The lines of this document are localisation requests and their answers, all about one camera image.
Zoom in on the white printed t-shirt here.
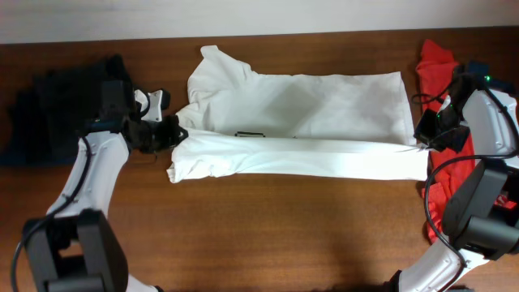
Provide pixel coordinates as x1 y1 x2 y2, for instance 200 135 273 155
167 45 428 183

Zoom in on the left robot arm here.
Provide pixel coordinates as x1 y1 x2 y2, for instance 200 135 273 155
15 80 188 292

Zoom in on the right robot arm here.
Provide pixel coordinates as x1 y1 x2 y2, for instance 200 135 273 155
382 65 518 292

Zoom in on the folded black garment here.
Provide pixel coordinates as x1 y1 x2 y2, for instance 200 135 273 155
18 54 131 164

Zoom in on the folded navy garment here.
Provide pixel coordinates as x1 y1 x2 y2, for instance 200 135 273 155
1 89 79 167

